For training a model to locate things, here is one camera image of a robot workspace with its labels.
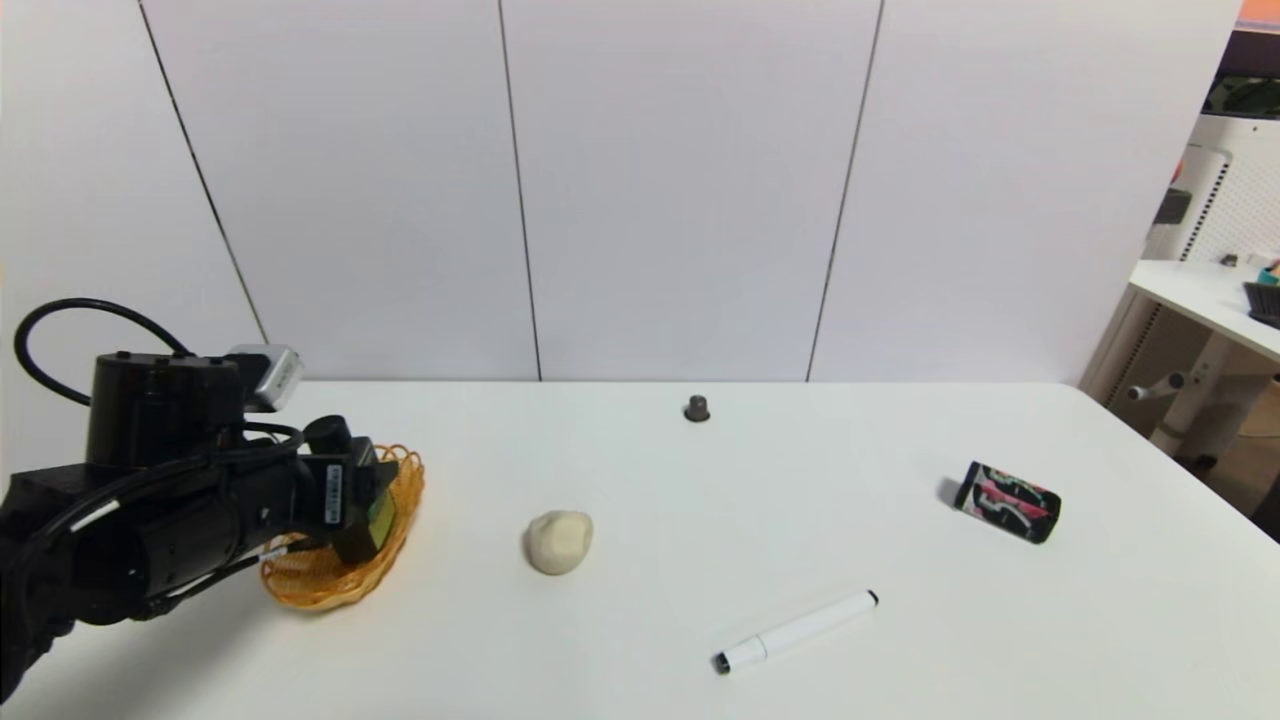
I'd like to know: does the white desk leg frame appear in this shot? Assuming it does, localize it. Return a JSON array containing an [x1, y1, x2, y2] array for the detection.
[[1126, 335, 1273, 463]]

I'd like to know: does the white marker pen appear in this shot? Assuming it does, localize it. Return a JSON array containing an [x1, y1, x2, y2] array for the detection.
[[711, 589, 879, 674]]

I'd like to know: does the beige dough lump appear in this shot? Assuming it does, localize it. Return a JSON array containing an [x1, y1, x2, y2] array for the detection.
[[523, 510, 594, 576]]

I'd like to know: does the white side desk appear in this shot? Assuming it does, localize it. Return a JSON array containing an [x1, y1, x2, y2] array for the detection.
[[1127, 262, 1280, 366]]

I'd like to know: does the black can pink print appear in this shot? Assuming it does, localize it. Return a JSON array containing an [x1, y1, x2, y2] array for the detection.
[[952, 461, 1059, 545]]

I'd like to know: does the black keyboard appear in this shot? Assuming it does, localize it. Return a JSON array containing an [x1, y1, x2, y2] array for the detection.
[[1240, 283, 1280, 332]]

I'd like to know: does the black pump bottle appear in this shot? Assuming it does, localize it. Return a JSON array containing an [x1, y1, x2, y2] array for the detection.
[[303, 415, 401, 501]]

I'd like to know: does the yellow woven plastic basket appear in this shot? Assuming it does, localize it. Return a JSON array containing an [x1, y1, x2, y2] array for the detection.
[[260, 445, 426, 612]]

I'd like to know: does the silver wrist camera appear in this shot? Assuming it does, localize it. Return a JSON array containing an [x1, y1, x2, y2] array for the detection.
[[225, 344, 304, 414]]

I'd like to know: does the white pegboard panel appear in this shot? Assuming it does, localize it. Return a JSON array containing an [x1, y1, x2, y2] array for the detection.
[[1143, 118, 1280, 267]]

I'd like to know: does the black camera cable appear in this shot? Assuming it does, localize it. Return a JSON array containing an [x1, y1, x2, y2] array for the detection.
[[14, 298, 193, 407]]

